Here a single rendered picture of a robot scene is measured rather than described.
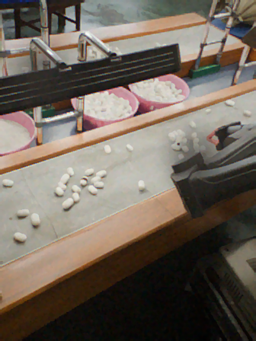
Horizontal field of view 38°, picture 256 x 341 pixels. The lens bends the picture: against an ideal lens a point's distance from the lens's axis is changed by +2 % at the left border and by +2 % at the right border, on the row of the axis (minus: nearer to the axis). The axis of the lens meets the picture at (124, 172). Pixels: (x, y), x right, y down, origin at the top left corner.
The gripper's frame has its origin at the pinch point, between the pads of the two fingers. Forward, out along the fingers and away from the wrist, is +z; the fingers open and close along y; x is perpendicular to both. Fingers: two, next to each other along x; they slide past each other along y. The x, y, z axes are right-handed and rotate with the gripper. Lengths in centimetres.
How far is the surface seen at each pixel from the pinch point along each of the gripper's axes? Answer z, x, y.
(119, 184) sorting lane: 12.6, 5.9, 29.8
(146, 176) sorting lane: 11.6, 6.5, 19.5
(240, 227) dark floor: 56, 65, -62
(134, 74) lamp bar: -1.8, -24.5, 23.8
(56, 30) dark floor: 266, -107, -91
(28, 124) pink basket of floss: 44, -20, 41
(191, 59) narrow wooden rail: 51, -30, -51
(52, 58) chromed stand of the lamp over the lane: 0, -33, 45
